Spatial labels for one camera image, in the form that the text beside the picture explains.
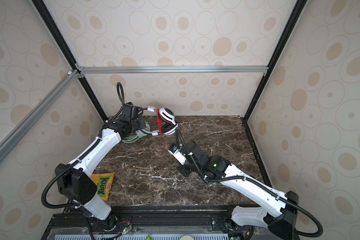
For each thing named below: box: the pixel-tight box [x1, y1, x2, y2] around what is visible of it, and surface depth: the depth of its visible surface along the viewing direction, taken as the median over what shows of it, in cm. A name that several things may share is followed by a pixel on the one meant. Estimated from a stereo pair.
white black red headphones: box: [141, 105, 178, 136], surface depth 79 cm
